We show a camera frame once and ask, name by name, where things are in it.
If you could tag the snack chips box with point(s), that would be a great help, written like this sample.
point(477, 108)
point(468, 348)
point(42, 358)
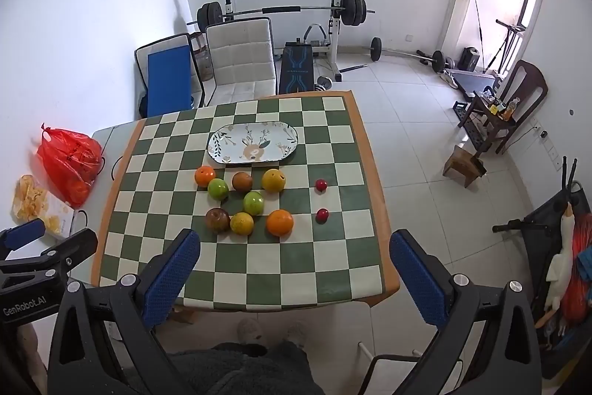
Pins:
point(31, 201)

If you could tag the green white checkered tablecloth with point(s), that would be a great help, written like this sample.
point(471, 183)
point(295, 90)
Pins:
point(283, 193)

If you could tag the floral oval ceramic plate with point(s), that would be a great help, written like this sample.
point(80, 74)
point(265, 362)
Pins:
point(256, 142)

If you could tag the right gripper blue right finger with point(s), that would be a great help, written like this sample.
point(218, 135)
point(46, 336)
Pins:
point(507, 359)

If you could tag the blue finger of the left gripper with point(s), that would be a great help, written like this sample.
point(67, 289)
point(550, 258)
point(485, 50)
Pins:
point(15, 238)

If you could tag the white weight bench rack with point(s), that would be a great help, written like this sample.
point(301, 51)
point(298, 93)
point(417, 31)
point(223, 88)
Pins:
point(329, 45)

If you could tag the small wooden stool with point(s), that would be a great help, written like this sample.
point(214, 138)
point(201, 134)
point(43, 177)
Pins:
point(466, 164)

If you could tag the black blue exercise mat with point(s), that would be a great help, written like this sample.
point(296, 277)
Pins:
point(297, 68)

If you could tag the red plastic bag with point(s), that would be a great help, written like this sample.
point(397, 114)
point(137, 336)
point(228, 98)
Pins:
point(71, 160)

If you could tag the dark wooden chair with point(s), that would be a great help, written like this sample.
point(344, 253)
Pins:
point(494, 116)

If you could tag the barbell on rack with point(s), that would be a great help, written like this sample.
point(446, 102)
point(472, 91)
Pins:
point(350, 12)

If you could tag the blue folded mat board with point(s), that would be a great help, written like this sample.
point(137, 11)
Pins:
point(170, 75)

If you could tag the white padded chair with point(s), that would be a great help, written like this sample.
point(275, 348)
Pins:
point(242, 56)

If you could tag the dark red apple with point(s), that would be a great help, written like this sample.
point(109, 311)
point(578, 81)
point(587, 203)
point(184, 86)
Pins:
point(217, 220)

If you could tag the large yellow citrus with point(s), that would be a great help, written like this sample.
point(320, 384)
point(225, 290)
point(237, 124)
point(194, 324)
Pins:
point(273, 181)

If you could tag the large bright orange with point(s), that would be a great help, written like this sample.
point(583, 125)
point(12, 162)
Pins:
point(279, 223)

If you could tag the black treadmill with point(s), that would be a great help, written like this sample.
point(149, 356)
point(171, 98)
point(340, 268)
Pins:
point(470, 82)

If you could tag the small yellow orange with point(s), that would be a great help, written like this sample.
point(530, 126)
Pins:
point(242, 223)

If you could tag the reddish brown orange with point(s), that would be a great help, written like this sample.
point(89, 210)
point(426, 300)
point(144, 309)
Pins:
point(242, 182)

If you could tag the red cherry tomato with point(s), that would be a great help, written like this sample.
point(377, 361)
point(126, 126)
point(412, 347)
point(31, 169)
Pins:
point(322, 215)
point(321, 185)

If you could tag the floor barbell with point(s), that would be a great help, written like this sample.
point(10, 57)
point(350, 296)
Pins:
point(436, 60)

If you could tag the white goose plush toy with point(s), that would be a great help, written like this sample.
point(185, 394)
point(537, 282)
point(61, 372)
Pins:
point(560, 270)

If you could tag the green apple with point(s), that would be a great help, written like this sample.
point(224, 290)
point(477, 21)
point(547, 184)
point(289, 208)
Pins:
point(218, 189)
point(254, 203)

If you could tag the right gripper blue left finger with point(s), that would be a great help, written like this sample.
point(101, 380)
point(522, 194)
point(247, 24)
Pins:
point(82, 360)

